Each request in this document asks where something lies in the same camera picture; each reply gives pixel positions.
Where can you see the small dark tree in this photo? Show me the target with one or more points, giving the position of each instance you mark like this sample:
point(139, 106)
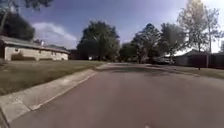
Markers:
point(127, 52)

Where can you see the broad dark tree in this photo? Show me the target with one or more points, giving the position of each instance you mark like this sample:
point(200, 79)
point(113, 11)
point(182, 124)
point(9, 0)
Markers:
point(170, 38)
point(98, 41)
point(146, 40)

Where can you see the grey asphalt road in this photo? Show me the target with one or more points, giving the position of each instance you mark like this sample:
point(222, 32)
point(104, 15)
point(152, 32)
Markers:
point(133, 100)

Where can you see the vehicle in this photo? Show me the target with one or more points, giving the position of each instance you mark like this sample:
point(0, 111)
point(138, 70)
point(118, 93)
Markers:
point(164, 60)

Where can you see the grass lawn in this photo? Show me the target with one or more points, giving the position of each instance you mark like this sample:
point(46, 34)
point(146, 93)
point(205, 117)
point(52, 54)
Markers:
point(33, 73)

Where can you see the pale concrete kerb gutter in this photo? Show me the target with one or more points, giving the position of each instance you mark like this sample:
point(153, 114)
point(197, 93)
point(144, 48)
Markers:
point(36, 95)

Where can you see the pale low building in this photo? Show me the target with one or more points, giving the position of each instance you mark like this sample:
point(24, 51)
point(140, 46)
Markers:
point(30, 51)

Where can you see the dark low building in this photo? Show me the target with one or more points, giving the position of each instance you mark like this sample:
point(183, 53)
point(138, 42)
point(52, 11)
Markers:
point(200, 59)

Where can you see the grass verge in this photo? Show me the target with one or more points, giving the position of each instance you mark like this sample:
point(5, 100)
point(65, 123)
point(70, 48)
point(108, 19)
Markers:
point(203, 71)

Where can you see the tall thin-leaved tree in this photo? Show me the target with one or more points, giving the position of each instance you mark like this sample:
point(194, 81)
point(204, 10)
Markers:
point(196, 26)

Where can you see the tree with overhanging branches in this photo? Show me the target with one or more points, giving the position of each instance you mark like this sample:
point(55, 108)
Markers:
point(16, 28)

